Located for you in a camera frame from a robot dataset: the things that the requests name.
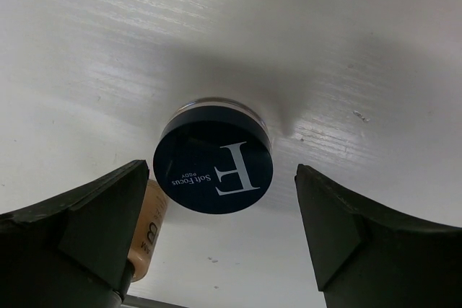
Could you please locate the navy lid powder jar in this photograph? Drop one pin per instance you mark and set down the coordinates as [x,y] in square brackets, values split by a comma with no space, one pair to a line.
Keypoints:
[214,156]

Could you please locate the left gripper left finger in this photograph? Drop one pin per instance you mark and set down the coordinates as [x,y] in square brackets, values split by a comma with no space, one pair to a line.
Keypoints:
[71,250]

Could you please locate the upright foundation pump bottle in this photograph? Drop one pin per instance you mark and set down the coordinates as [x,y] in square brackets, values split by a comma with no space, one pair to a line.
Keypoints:
[145,236]

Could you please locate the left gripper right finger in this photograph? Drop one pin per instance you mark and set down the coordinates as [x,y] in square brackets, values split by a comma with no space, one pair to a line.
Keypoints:
[365,254]

